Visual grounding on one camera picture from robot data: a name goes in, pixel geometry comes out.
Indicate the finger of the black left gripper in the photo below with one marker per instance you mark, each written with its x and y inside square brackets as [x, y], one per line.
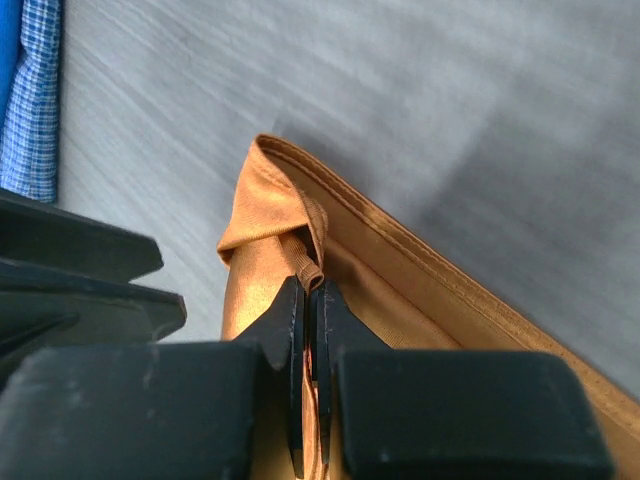
[42, 234]
[46, 307]

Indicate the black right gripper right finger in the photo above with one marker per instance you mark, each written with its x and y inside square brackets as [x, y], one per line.
[388, 413]

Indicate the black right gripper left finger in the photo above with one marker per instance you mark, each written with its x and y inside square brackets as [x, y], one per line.
[207, 410]

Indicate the orange satin napkin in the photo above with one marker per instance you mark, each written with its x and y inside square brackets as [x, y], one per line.
[293, 216]

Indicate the blue checkered cloth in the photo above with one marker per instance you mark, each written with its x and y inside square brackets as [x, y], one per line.
[29, 135]

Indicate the blue towel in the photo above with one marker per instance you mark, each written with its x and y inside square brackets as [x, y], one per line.
[10, 25]

